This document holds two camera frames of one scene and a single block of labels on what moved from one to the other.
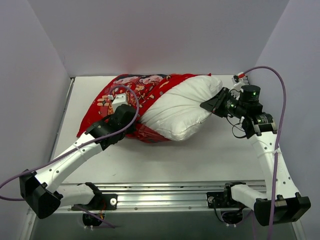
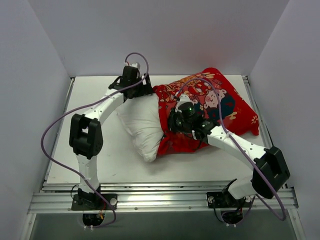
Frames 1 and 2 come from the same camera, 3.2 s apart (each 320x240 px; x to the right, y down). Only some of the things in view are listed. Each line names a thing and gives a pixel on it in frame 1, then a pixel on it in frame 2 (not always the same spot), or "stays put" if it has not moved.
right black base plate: x=222 y=200 stays put
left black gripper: x=127 y=116 to x=146 y=89
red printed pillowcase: x=140 y=91 to x=218 y=99
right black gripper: x=220 y=100 to x=173 y=122
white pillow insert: x=176 y=112 to x=140 y=116
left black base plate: x=100 y=202 stays put
